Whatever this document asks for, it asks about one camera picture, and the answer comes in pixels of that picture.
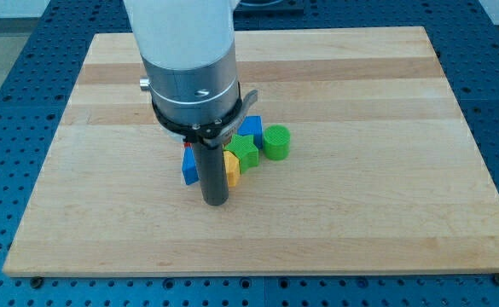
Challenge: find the blue triangular block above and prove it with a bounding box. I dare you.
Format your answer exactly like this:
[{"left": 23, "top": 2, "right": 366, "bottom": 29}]
[{"left": 182, "top": 147, "right": 199, "bottom": 185}]

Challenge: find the light wooden board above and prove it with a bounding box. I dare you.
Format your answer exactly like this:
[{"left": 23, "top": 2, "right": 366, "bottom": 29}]
[{"left": 3, "top": 26, "right": 499, "bottom": 277}]

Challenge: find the blue cube block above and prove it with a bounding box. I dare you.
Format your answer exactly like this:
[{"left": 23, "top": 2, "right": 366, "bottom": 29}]
[{"left": 237, "top": 115, "right": 264, "bottom": 149}]

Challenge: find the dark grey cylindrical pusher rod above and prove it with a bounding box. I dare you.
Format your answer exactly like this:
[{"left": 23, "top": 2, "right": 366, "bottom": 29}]
[{"left": 192, "top": 142, "right": 229, "bottom": 206}]

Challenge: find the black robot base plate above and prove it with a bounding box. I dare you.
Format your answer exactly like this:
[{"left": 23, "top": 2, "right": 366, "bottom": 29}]
[{"left": 234, "top": 0, "right": 305, "bottom": 14}]

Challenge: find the green star block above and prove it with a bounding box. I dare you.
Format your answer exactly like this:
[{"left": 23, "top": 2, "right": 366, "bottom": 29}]
[{"left": 224, "top": 135, "right": 259, "bottom": 174}]

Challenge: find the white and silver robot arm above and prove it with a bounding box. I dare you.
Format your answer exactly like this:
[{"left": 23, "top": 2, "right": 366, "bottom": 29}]
[{"left": 124, "top": 0, "right": 258, "bottom": 206}]

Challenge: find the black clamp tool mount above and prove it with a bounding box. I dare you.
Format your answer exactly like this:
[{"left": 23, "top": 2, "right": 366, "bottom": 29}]
[{"left": 152, "top": 90, "right": 258, "bottom": 148}]

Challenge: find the yellow hexagon block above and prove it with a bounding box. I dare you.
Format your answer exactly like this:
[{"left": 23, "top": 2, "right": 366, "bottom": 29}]
[{"left": 223, "top": 151, "right": 241, "bottom": 188}]

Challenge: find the green cylinder block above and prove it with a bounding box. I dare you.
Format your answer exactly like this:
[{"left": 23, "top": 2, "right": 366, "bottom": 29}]
[{"left": 263, "top": 125, "right": 291, "bottom": 160}]

